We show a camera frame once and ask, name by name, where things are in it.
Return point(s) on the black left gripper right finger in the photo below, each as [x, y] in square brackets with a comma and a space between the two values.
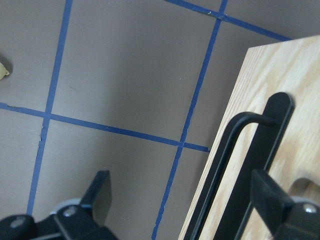
[271, 202]

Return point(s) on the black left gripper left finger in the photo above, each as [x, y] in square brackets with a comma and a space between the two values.
[98, 197]

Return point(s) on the black drawer handle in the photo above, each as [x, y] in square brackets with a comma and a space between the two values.
[271, 126]

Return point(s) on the wooden drawer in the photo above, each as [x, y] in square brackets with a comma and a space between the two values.
[292, 67]

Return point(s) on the toy bread roll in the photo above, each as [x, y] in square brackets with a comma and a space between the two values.
[3, 71]

